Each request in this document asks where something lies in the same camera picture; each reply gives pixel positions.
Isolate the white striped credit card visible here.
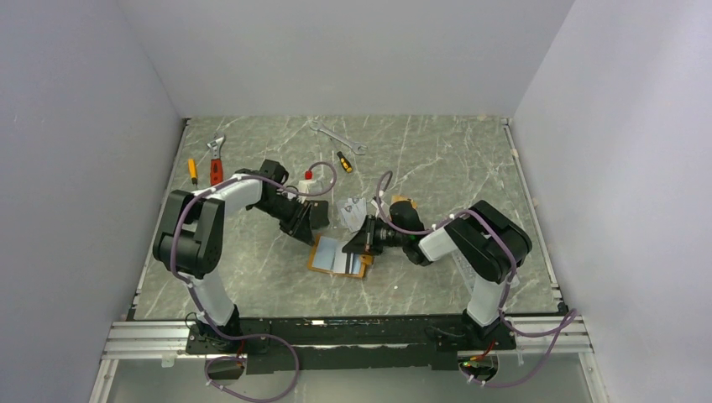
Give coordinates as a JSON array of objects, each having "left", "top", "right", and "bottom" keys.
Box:
[{"left": 343, "top": 254, "right": 363, "bottom": 277}]

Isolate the black yellow stubby screwdriver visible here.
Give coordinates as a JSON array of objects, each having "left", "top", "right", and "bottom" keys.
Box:
[{"left": 336, "top": 151, "right": 353, "bottom": 173}]

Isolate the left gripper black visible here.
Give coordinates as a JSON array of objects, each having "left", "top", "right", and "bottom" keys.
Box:
[{"left": 253, "top": 194, "right": 315, "bottom": 247}]

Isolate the silver open-end wrench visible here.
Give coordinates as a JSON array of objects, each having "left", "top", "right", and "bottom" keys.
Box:
[{"left": 308, "top": 120, "right": 368, "bottom": 155}]

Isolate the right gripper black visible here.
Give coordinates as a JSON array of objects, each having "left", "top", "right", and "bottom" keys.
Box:
[{"left": 343, "top": 215, "right": 408, "bottom": 255}]

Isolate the black credit card stack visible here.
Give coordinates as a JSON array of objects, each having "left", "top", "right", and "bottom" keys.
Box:
[{"left": 309, "top": 200, "right": 330, "bottom": 229}]

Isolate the clear plastic screw box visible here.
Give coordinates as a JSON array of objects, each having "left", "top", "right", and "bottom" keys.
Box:
[{"left": 452, "top": 251, "right": 511, "bottom": 294}]

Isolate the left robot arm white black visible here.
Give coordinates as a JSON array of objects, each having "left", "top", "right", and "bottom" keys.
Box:
[{"left": 152, "top": 160, "right": 329, "bottom": 353}]

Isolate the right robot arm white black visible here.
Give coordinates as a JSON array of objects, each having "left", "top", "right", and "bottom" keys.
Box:
[{"left": 342, "top": 200, "right": 532, "bottom": 348}]

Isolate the small yellow screwdriver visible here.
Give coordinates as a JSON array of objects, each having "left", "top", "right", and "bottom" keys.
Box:
[{"left": 188, "top": 158, "right": 199, "bottom": 194}]

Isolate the red handled adjustable wrench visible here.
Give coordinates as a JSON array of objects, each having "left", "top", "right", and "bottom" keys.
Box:
[{"left": 207, "top": 133, "right": 225, "bottom": 186}]

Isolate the grey credit card stack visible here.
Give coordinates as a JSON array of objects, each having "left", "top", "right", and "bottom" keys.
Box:
[{"left": 337, "top": 197, "right": 367, "bottom": 233}]

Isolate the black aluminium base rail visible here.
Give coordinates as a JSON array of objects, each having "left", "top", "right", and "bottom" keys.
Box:
[{"left": 102, "top": 314, "right": 593, "bottom": 379}]

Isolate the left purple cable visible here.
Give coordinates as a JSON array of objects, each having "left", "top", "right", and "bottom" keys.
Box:
[{"left": 169, "top": 161, "right": 338, "bottom": 403}]

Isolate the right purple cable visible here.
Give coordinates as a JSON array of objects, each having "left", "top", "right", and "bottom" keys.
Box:
[{"left": 374, "top": 170, "right": 579, "bottom": 390}]

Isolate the orange leather card holder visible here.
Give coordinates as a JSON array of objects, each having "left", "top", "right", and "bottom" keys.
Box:
[{"left": 306, "top": 235, "right": 374, "bottom": 279}]

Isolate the purple cable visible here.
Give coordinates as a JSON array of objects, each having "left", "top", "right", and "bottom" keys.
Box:
[
  {"left": 169, "top": 161, "right": 338, "bottom": 403},
  {"left": 374, "top": 170, "right": 579, "bottom": 390}
]

